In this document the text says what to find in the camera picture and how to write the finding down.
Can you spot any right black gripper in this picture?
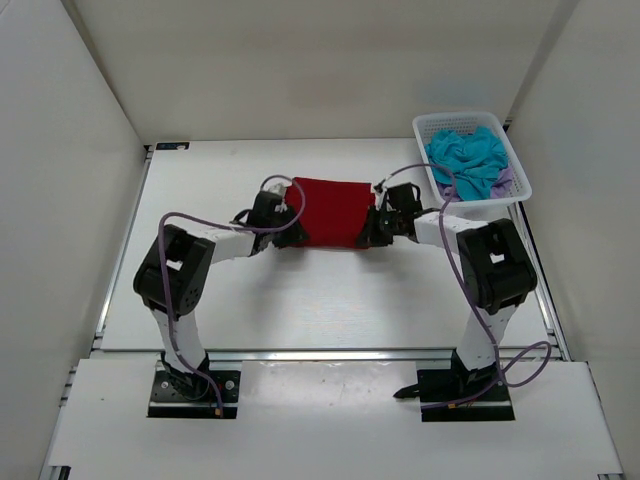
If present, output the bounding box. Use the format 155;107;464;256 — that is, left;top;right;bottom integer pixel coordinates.
356;206;404;248

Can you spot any red t-shirt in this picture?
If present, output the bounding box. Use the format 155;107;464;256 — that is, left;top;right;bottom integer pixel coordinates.
290;177;376;249

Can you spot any teal t-shirt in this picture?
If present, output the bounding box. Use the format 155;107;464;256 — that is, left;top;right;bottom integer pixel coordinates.
425;127;512;199

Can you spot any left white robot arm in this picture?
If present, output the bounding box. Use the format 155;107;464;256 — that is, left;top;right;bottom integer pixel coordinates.
133;190;308;403

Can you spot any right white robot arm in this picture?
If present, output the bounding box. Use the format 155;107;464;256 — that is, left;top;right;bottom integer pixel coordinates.
356;183;537;400

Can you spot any white plastic basket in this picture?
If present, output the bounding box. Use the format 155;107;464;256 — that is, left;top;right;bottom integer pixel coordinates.
412;111;532;211

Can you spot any lavender t-shirt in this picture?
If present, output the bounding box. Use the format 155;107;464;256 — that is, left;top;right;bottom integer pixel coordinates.
452;167;514;202

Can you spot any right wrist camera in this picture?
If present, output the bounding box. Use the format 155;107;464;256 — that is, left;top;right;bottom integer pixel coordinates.
373;181;390;211

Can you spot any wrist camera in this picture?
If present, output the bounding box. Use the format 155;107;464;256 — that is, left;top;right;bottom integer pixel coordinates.
264;182;288;197
373;181;390;211

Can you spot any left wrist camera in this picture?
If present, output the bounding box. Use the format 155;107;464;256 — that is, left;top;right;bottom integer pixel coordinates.
264;182;288;197

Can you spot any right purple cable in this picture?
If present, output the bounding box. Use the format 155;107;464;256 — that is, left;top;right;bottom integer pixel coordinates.
377;163;554;389

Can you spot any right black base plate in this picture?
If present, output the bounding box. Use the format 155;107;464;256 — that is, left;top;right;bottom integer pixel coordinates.
393;369;516;423

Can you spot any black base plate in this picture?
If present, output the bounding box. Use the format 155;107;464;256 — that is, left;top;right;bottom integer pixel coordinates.
393;369;516;423
147;362;241;420

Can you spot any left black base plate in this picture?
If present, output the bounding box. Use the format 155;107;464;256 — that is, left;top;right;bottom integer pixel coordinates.
147;362;241;420

